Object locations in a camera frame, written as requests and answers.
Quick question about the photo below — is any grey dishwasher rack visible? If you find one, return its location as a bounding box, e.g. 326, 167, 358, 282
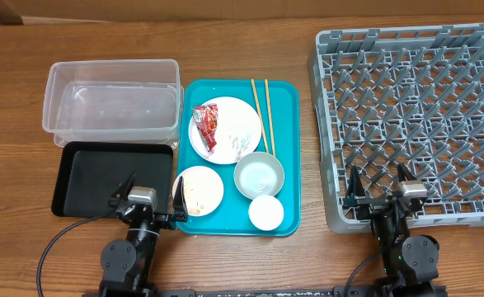
308, 23, 484, 233

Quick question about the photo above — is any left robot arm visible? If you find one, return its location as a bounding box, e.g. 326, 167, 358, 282
98, 173, 189, 296

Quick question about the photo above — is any small pink bowl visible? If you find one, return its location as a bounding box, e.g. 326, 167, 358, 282
172, 166, 224, 217

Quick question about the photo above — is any black plastic tray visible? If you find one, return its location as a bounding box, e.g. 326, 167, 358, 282
51, 142, 173, 218

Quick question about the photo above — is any grey bowl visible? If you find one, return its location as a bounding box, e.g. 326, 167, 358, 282
233, 152, 284, 200

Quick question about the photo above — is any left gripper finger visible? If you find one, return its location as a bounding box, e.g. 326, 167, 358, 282
172, 177, 188, 223
109, 172, 136, 206

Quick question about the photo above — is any clear plastic bin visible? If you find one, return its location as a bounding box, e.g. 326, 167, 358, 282
42, 59, 184, 149

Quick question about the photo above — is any red snack wrapper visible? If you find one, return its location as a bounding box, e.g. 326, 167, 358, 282
192, 104, 219, 152

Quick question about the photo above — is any small white cup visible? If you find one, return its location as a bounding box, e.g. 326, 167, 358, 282
248, 195, 284, 231

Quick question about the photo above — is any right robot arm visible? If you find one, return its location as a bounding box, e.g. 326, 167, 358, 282
343, 164, 448, 296

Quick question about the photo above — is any large white plate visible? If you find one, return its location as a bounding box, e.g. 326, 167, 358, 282
188, 97, 261, 165

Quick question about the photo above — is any teal serving tray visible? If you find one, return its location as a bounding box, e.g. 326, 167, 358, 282
177, 79, 301, 237

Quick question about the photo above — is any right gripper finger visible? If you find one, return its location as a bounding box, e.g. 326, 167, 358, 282
397, 163, 416, 183
345, 165, 366, 206

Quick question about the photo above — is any wooden chopstick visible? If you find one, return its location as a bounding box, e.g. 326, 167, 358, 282
251, 79, 270, 153
264, 79, 276, 157

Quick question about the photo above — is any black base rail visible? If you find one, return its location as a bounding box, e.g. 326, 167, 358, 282
82, 285, 449, 297

